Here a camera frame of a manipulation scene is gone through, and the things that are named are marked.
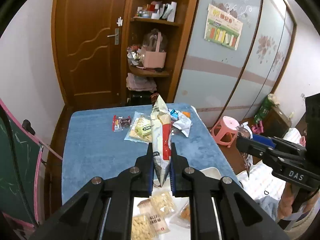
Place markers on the right human hand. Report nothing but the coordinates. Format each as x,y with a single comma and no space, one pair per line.
287,199

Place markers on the white plastic storage bin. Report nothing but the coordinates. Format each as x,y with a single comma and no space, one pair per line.
176,232

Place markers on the green flower bouquet wrap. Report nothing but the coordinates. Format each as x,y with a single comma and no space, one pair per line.
268,102

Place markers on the colourful wall calendar poster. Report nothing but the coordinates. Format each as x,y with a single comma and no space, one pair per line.
222,28

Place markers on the pink gift basket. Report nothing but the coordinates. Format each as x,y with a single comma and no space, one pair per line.
153,51

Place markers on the popcorn bag in bin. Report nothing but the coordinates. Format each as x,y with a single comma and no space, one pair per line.
163,203

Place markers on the beige labelled snack pack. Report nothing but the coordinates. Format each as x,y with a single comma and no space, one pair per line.
157,221

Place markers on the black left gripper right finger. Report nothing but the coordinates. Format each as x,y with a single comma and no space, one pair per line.
219,208

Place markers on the green candy bar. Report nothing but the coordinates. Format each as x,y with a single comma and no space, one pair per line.
143,130

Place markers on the pale sliding wardrobe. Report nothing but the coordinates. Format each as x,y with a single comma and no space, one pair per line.
219,81

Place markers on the wooden corner shelf unit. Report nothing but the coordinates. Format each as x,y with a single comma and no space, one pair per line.
178,35

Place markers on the green chalkboard pink frame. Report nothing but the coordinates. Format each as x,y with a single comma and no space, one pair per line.
21,158

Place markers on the white orange snack wrapper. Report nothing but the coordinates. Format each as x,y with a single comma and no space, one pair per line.
183,123

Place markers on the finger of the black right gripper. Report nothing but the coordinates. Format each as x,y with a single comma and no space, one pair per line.
260,147

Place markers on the blue foil snack packet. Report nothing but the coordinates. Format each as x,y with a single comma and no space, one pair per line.
173,114

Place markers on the red dark candy packet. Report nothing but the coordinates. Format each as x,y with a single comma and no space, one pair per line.
119,123

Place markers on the folded pink cloth stack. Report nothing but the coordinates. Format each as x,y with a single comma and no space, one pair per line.
139,84

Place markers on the brown wooden door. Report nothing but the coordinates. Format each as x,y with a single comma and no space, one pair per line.
87,62

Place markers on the boxes on top shelf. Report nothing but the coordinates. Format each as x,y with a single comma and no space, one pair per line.
157,11

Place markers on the pink plastic stool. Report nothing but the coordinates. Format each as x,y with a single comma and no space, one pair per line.
225,131

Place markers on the white red snack bag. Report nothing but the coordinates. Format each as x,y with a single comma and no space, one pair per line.
161,139

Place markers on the silver door handle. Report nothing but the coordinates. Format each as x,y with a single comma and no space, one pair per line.
115,36

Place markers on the blue plush table cover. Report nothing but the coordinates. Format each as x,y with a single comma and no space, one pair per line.
93,149

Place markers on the fried snack clear tray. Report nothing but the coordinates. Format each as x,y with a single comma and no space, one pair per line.
182,218

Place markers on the clear bag of crackers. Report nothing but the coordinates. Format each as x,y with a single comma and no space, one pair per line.
138,118

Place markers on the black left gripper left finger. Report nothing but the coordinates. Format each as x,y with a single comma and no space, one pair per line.
102,208

